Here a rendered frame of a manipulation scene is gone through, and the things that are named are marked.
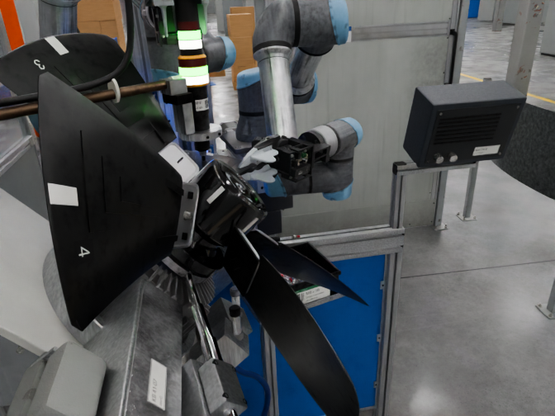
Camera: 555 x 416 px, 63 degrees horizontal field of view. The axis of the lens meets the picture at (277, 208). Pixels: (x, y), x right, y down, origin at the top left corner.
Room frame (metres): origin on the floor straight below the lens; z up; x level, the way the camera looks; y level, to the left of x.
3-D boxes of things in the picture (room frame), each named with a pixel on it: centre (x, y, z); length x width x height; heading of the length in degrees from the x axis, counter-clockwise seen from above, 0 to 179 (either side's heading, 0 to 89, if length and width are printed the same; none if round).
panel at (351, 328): (1.10, 0.08, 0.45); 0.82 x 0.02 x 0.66; 99
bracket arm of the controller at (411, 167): (1.18, -0.45, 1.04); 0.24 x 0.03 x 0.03; 99
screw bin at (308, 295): (0.95, -0.01, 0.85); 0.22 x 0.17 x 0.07; 114
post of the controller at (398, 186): (1.17, -0.34, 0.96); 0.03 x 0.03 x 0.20; 9
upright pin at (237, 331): (0.61, 0.08, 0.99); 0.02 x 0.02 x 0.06
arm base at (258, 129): (1.56, 0.06, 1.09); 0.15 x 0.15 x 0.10
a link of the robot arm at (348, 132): (1.04, -0.15, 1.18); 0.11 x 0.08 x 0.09; 136
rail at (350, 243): (1.10, 0.08, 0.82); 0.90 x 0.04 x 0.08; 99
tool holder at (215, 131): (0.72, 0.13, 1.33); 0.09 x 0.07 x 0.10; 134
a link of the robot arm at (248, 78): (1.56, 0.05, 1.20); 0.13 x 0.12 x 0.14; 99
